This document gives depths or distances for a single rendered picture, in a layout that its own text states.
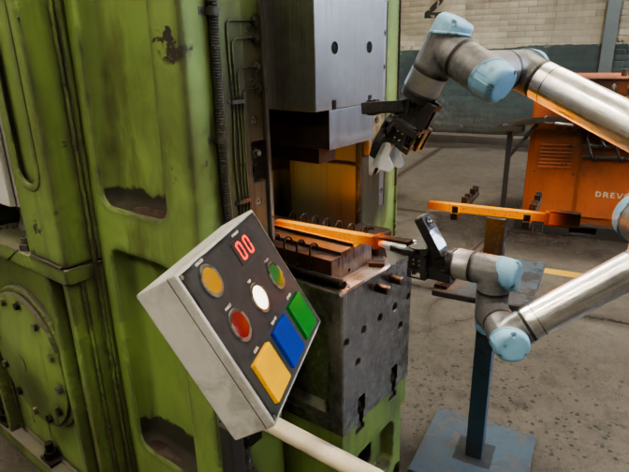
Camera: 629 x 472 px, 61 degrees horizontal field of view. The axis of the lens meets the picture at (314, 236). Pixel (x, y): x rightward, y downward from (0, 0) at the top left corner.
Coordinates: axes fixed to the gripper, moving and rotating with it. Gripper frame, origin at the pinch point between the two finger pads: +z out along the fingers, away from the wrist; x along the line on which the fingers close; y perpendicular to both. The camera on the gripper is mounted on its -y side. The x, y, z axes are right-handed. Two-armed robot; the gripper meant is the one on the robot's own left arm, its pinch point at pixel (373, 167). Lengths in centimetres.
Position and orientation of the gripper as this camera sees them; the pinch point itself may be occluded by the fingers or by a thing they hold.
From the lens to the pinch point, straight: 121.9
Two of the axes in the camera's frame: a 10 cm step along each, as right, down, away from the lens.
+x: 6.1, -2.8, 7.4
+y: 7.1, 6.0, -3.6
